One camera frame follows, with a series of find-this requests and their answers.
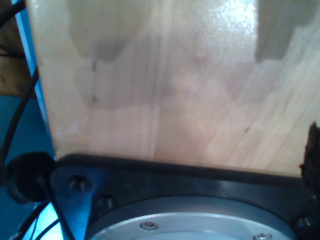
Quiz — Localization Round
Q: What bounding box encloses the black base cable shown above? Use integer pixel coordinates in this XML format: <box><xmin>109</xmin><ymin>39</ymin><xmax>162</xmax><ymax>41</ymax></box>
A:
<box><xmin>0</xmin><ymin>0</ymin><xmax>26</xmax><ymax>29</ymax></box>
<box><xmin>0</xmin><ymin>67</ymin><xmax>41</xmax><ymax>166</ymax></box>

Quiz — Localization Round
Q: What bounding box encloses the black round plug with cable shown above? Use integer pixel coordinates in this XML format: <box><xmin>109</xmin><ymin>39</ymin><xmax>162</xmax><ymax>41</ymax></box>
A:
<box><xmin>4</xmin><ymin>151</ymin><xmax>76</xmax><ymax>240</ymax></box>

